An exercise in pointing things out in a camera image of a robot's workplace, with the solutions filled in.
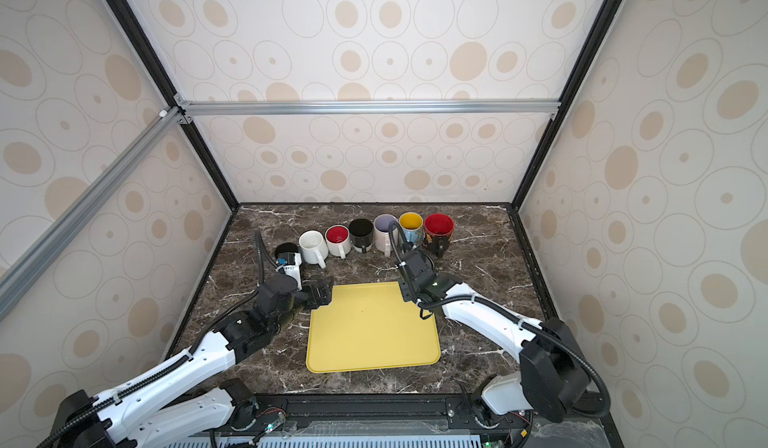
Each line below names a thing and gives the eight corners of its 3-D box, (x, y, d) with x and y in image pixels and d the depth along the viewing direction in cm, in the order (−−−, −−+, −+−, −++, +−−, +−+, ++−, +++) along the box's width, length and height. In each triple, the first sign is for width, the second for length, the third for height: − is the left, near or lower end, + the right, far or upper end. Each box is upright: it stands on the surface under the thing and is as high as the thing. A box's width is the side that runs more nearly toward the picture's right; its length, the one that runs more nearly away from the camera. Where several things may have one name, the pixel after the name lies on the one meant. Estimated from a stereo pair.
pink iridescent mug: (374, 262, 105) (372, 242, 96) (375, 235, 113) (373, 214, 104) (398, 262, 105) (398, 242, 96) (397, 235, 113) (398, 214, 104)
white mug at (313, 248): (301, 270, 103) (294, 255, 96) (306, 245, 109) (301, 230, 103) (326, 270, 103) (321, 255, 96) (330, 245, 109) (326, 230, 103)
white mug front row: (325, 261, 105) (321, 248, 99) (329, 238, 112) (326, 224, 106) (349, 261, 105) (347, 248, 99) (352, 238, 112) (350, 224, 106)
